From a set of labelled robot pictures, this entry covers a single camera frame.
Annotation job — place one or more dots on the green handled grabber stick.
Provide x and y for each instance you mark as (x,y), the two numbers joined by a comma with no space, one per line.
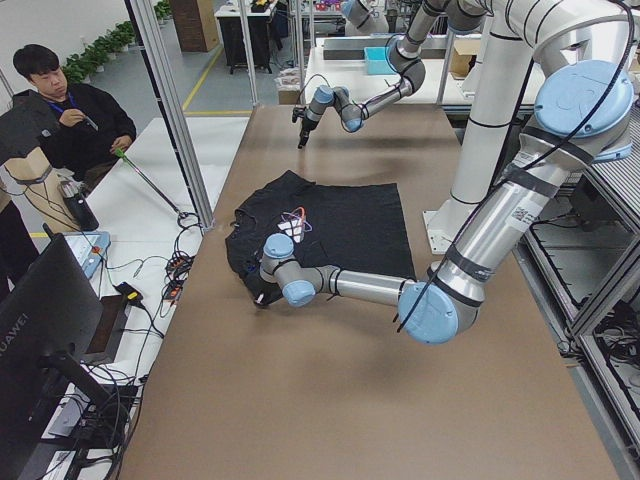
(181,215)

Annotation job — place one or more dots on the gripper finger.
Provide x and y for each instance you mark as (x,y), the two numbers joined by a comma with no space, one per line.
(303,138)

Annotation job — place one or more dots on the cardboard box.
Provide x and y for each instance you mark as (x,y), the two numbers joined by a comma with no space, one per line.
(464,56)

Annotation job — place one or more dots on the black Huawei monitor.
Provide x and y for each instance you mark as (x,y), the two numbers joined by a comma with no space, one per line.
(47,323)

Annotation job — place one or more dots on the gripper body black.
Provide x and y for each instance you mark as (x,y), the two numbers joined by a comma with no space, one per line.
(261,289)
(305,128)

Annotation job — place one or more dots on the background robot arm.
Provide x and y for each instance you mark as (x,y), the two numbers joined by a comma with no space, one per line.
(362,20)

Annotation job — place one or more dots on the blue plastic bin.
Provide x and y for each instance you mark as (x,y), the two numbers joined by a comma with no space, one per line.
(377,61)

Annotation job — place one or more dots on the grey orange usb hub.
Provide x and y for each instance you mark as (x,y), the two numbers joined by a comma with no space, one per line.
(178,265)
(172,292)

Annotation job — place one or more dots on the seated man in black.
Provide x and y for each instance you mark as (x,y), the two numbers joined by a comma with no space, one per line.
(81,128)

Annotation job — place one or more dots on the aluminium frame post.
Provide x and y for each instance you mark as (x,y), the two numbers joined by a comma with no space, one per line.
(149,39)

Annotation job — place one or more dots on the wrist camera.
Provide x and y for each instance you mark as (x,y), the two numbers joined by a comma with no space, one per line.
(298,113)

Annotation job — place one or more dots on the black t-shirt with logo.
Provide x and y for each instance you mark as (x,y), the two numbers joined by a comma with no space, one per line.
(358,228)

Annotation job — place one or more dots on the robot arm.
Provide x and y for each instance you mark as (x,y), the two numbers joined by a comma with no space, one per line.
(402,53)
(554,96)

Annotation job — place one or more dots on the teach pendant blue grey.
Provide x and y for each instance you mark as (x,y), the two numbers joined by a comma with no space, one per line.
(89,249)

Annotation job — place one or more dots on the black power adapter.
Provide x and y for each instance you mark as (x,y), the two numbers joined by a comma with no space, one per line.
(132,294)

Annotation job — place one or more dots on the black water bottle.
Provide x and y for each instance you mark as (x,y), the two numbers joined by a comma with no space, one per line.
(77,205)

